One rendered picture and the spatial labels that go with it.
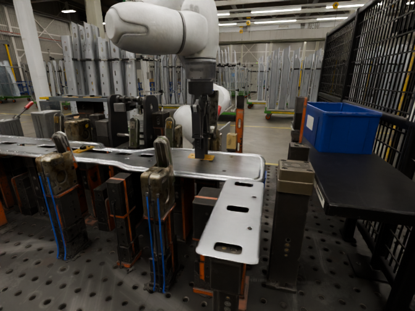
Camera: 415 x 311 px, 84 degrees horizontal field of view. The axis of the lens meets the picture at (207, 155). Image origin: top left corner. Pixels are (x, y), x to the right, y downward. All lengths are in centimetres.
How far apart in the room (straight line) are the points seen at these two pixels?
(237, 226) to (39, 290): 61
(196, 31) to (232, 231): 48
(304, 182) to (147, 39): 48
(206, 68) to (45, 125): 84
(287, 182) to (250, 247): 22
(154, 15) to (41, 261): 81
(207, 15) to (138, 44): 20
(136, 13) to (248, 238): 51
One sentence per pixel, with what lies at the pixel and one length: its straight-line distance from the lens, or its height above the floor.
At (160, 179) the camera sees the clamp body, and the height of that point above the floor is 104.
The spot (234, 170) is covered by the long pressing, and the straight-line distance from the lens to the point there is 68.
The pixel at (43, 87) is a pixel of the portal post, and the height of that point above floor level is 110.
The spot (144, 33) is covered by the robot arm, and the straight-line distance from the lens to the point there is 60.
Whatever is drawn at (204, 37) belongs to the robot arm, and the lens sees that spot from 67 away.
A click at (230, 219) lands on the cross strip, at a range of 46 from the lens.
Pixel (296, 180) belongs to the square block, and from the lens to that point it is 57.
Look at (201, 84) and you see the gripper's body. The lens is 68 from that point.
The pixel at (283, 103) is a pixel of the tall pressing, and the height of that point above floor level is 50.
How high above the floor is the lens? 126
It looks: 19 degrees down
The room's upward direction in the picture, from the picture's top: straight up
